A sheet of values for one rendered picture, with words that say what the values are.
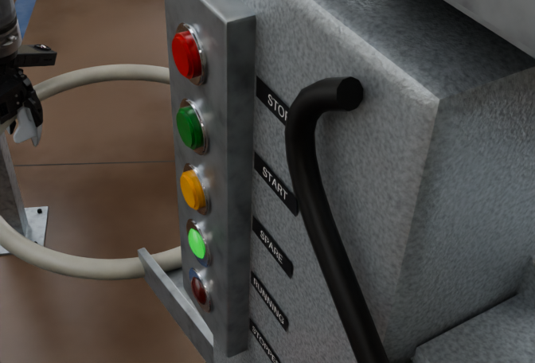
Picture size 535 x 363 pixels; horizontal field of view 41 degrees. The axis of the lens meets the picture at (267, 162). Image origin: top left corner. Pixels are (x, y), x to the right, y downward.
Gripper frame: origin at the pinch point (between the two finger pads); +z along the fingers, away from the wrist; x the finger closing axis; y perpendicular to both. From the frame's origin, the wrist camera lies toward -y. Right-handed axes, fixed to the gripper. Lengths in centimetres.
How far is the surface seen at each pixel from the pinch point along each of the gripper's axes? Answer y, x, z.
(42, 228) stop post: -35, -46, 90
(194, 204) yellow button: 40, 64, -55
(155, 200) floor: -66, -24, 91
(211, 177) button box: 40, 65, -57
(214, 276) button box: 40, 66, -48
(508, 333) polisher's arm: 41, 84, -57
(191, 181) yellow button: 39, 64, -56
